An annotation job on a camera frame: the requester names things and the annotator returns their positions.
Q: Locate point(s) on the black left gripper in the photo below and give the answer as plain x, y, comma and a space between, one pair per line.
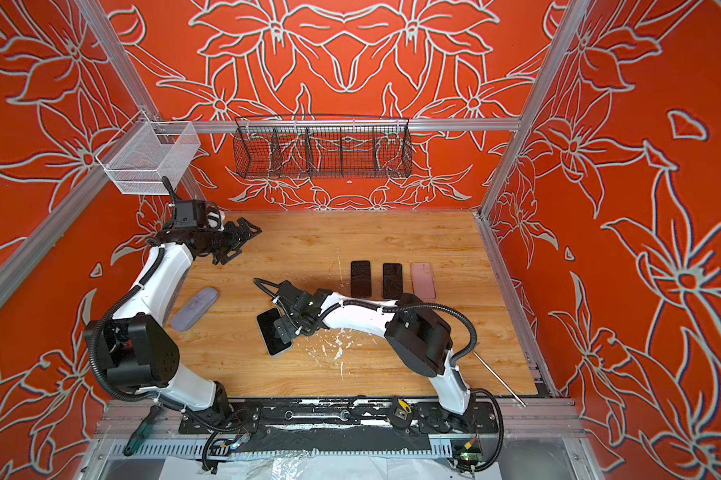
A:
236, 239

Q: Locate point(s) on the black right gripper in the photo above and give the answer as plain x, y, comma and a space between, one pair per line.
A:
286, 332

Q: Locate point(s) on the black phone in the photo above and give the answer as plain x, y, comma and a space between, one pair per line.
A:
361, 285
267, 324
393, 281

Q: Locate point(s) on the pink phone case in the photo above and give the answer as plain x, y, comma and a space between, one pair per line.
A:
423, 280

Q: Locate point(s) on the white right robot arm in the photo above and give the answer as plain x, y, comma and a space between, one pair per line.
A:
429, 338

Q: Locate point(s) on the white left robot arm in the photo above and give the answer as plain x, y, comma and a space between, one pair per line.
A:
132, 356

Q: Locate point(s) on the lavender grey phone case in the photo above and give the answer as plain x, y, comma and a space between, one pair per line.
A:
191, 313

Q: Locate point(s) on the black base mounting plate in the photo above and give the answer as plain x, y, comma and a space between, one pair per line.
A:
414, 415

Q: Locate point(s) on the green circuit board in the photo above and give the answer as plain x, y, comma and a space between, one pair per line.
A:
467, 456

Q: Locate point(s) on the white wire basket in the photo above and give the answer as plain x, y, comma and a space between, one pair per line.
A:
145, 162

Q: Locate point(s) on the black wire basket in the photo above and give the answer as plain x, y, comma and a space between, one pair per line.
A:
323, 153

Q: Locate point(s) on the aluminium horizontal back rail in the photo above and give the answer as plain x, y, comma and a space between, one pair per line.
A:
417, 125

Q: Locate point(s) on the white slotted cable duct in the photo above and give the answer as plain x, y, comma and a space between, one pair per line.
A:
192, 449

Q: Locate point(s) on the green handled screwdriver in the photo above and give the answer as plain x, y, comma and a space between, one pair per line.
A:
140, 435

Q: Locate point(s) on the aluminium left side rail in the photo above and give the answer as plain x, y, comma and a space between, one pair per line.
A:
34, 249

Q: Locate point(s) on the aluminium frame post left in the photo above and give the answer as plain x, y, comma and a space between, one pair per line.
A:
97, 20

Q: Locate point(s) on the aluminium frame post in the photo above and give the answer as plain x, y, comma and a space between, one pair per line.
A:
575, 14
97, 20

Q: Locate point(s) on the aluminium frame post right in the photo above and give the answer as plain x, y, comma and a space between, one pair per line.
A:
575, 14

